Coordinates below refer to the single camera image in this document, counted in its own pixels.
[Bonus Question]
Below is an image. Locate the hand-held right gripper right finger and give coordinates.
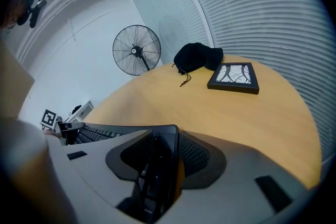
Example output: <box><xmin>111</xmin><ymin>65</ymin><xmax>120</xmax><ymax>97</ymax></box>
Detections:
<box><xmin>157</xmin><ymin>130</ymin><xmax>316</xmax><ymax>224</ymax></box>

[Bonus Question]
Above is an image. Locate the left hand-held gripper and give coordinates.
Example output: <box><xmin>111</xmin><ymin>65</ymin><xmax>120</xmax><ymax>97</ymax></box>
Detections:
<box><xmin>40</xmin><ymin>109</ymin><xmax>86</xmax><ymax>145</ymax></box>

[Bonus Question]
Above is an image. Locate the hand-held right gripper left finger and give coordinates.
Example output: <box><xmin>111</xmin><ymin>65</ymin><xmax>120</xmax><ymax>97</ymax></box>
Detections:
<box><xmin>62</xmin><ymin>129</ymin><xmax>154</xmax><ymax>224</ymax></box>

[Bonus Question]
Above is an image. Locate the white side table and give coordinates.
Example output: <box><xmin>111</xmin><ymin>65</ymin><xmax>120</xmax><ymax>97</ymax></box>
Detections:
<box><xmin>64</xmin><ymin>100</ymin><xmax>94</xmax><ymax>124</ymax></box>

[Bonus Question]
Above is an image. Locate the round wooden table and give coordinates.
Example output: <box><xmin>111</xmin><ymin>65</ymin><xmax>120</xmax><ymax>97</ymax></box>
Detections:
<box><xmin>83</xmin><ymin>55</ymin><xmax>322</xmax><ymax>189</ymax></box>

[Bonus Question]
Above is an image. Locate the black standing fan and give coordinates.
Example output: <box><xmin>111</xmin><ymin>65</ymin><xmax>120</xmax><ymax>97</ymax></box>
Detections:
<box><xmin>112</xmin><ymin>25</ymin><xmax>161</xmax><ymax>76</ymax></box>

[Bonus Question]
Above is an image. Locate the black picture frame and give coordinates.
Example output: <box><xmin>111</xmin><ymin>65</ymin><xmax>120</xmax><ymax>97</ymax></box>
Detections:
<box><xmin>207</xmin><ymin>62</ymin><xmax>260</xmax><ymax>95</ymax></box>

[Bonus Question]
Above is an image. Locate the black head-mounted camera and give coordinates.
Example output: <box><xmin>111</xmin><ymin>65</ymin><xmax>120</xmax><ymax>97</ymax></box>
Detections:
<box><xmin>17</xmin><ymin>0</ymin><xmax>47</xmax><ymax>29</ymax></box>

